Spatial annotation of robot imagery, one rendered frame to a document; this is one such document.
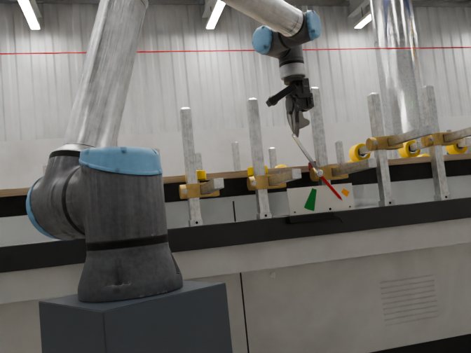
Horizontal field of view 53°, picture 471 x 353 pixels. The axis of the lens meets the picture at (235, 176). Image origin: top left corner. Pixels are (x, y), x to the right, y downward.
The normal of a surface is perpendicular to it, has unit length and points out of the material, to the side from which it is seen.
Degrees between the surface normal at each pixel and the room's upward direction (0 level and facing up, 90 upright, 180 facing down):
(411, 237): 90
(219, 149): 90
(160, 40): 90
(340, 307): 90
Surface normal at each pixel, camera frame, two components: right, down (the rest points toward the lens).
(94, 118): 0.32, -0.27
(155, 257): 0.65, -0.46
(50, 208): -0.65, 0.11
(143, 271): 0.38, -0.45
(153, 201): 0.82, -0.13
